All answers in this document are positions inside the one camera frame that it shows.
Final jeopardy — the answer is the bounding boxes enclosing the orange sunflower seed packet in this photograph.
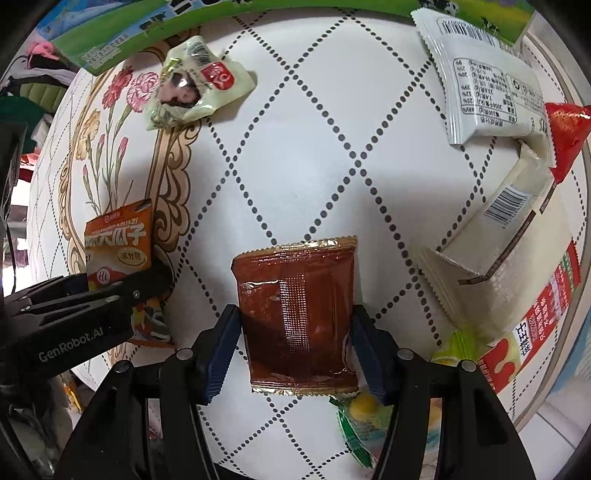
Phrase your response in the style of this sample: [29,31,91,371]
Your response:
[84,198,173,348]

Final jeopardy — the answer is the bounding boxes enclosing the colourful candy ball bag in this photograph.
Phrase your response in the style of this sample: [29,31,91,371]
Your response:
[329,330,482,479]

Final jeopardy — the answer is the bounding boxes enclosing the brown sauce packet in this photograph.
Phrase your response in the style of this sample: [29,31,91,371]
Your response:
[231,236,358,396]

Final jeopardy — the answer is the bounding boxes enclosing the red white snack packet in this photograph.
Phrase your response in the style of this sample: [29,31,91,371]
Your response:
[479,241,580,393]

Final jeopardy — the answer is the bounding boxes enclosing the cream barcode snack packet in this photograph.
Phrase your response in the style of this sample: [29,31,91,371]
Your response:
[416,143,572,344]

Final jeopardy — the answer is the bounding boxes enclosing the pile of clothes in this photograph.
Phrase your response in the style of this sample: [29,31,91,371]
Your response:
[1,38,75,270]

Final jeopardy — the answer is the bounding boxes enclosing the white patterned quilt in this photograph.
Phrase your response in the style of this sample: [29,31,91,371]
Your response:
[27,8,591,480]

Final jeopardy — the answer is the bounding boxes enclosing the pink plush toy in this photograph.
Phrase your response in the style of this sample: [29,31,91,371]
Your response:
[27,41,60,60]

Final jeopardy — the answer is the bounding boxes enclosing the green plum snack packet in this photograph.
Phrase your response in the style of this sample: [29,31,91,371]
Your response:
[144,36,256,131]

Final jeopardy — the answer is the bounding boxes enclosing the open cardboard milk box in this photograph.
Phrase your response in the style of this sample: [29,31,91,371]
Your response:
[36,1,535,75]

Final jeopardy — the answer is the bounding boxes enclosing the red triangular snack packet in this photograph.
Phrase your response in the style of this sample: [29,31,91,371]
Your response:
[546,102,591,184]

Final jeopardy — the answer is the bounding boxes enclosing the white labelled snack packet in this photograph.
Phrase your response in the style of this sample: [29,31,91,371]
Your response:
[411,7,550,152]

